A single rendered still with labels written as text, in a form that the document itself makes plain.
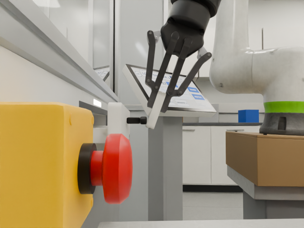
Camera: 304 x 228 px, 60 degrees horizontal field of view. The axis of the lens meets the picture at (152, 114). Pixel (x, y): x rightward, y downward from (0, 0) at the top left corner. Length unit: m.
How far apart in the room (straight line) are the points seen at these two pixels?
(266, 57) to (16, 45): 0.71
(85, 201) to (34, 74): 0.10
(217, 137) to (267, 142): 2.85
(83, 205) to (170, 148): 1.27
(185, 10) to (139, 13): 1.85
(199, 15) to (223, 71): 0.35
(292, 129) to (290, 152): 0.13
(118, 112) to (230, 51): 0.56
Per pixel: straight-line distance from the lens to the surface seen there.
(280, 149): 0.65
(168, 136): 1.41
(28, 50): 0.20
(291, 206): 0.77
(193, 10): 0.50
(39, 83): 0.22
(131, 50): 2.24
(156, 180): 1.45
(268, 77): 0.80
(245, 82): 0.82
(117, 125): 0.34
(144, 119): 0.45
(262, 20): 4.66
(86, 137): 0.17
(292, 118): 0.79
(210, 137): 3.47
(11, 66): 0.18
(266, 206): 0.75
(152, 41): 0.50
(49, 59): 0.24
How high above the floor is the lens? 0.90
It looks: 2 degrees up
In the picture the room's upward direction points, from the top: straight up
